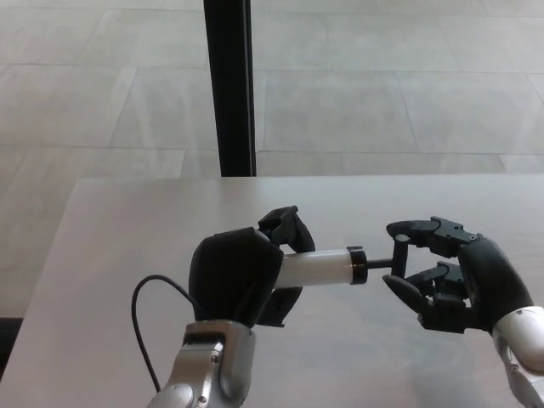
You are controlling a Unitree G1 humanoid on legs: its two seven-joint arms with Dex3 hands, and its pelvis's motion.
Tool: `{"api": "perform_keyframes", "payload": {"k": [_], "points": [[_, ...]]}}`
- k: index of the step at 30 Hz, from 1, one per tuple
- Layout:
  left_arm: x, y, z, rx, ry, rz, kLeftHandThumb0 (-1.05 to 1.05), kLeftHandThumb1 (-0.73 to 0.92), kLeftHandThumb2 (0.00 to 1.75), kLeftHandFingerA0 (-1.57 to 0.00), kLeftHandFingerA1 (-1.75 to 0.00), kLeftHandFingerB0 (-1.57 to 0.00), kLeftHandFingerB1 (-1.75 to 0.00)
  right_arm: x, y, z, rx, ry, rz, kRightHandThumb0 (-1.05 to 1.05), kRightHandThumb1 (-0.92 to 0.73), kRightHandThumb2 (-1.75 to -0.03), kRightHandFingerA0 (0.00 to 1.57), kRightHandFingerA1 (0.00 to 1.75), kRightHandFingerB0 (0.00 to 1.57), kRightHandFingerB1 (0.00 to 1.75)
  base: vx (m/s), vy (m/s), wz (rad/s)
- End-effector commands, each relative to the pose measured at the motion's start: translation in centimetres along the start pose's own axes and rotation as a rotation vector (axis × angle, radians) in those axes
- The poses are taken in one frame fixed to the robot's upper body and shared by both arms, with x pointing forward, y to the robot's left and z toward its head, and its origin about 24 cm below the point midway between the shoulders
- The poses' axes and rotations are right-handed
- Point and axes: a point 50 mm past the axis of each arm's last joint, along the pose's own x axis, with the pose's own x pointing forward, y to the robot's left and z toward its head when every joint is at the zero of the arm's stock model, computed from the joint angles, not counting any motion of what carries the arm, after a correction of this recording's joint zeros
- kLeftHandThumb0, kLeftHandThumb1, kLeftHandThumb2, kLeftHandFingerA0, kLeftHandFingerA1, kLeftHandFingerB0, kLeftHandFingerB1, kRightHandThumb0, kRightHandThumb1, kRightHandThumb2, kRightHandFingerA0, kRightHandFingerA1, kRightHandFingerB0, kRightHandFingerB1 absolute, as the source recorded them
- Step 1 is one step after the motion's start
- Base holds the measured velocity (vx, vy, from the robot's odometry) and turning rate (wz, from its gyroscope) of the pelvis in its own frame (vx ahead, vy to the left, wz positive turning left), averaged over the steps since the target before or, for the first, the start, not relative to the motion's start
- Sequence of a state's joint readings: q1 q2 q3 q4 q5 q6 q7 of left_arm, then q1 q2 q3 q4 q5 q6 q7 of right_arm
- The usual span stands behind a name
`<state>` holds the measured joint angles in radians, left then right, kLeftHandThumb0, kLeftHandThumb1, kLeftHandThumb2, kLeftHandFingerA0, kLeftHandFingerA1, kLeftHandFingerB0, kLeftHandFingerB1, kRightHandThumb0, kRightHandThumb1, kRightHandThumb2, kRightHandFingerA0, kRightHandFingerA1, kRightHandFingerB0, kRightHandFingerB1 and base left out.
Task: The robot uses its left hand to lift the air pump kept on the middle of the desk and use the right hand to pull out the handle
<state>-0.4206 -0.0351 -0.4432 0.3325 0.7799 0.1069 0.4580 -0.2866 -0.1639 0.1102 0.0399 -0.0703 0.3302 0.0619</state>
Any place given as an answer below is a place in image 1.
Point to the black vertical frame post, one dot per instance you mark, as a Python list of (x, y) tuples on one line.
[(231, 85)]

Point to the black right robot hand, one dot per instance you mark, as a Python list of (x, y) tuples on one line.
[(489, 280)]

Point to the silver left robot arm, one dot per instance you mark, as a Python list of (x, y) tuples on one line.
[(212, 365)]

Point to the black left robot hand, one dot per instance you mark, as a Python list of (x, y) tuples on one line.
[(231, 272)]

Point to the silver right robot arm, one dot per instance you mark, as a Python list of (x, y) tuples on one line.
[(525, 344)]

